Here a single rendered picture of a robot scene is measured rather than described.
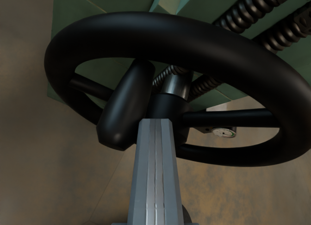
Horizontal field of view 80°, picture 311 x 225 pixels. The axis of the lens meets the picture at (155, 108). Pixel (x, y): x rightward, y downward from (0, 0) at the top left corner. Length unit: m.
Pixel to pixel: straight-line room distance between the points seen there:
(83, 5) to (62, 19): 0.08
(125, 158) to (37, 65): 0.64
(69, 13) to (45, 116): 0.66
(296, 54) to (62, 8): 0.39
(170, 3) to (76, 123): 0.87
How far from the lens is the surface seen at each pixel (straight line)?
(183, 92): 0.24
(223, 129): 0.52
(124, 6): 0.36
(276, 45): 0.21
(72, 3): 0.42
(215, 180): 1.48
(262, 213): 1.91
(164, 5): 0.21
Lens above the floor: 1.00
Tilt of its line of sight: 57 degrees down
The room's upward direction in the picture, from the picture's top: 67 degrees clockwise
